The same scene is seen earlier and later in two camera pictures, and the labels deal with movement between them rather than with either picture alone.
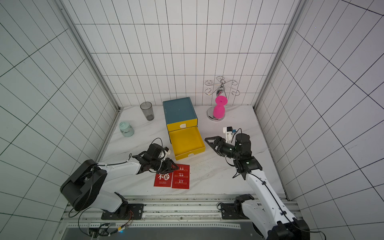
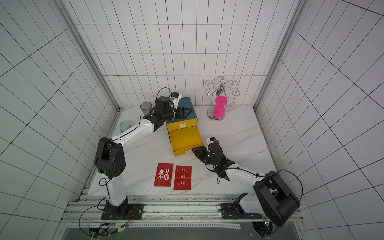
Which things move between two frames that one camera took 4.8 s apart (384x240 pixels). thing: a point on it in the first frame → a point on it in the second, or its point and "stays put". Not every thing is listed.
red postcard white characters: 163,180 stays put
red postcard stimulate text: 181,177 stays put
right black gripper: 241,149 → 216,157
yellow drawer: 186,142 stays put
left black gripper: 167,168 → 182,113
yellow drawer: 182,125 stays put
